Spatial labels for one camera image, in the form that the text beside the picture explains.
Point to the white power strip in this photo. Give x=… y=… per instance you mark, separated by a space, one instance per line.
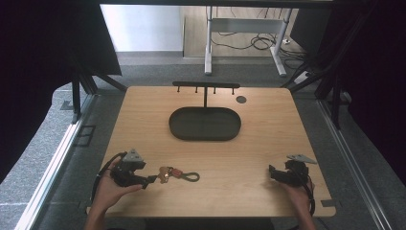
x=301 y=77

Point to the black curtain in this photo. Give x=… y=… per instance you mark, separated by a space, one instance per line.
x=38 y=64
x=373 y=64

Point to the dark round table grommet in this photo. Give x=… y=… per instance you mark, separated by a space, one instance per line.
x=241 y=99

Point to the aluminium rail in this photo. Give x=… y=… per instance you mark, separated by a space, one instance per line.
x=351 y=166
x=51 y=172

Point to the person's left hand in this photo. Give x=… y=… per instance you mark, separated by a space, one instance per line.
x=110 y=191

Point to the white wall panel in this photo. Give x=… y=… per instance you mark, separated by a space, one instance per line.
x=143 y=27

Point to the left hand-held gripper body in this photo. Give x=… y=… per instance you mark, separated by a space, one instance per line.
x=127 y=169

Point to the person's right hand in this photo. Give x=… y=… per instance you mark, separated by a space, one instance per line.
x=297 y=196

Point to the black metal stand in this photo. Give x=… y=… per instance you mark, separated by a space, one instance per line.
x=332 y=89
x=79 y=92

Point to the black key rack with tray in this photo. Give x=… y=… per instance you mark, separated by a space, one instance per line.
x=205 y=124

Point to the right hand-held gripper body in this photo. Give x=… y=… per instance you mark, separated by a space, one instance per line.
x=297 y=171

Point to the white metal desk frame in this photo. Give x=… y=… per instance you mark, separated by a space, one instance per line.
x=245 y=25

